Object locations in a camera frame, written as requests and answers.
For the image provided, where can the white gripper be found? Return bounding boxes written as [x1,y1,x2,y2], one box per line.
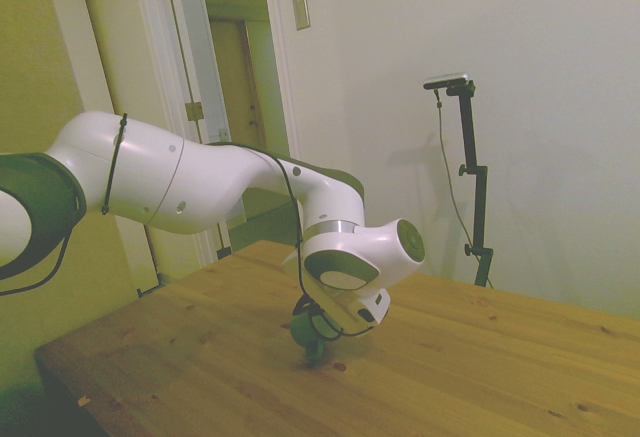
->
[303,275,392,342]

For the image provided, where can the blue mug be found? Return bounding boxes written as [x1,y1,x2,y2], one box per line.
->
[289,305,334,361]

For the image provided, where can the wooden hallway door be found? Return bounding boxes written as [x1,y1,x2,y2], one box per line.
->
[209,16,265,139]

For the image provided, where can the white open door leaf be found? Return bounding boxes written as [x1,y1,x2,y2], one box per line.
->
[42,0,201,298]

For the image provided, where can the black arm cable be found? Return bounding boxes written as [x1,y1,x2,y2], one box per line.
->
[0,112,379,342]

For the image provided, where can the black camera pole stand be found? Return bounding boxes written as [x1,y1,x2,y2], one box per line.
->
[444,81,496,288]

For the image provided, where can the thin camera cable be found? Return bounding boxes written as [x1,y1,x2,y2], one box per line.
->
[433,87,476,283]

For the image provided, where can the grey stereo camera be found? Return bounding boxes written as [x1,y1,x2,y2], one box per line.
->
[423,72,472,91]

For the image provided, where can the white door frame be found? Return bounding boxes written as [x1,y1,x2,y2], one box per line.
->
[159,0,301,261]

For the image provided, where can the beige light switch plate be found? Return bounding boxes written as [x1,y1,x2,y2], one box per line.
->
[291,0,311,32]

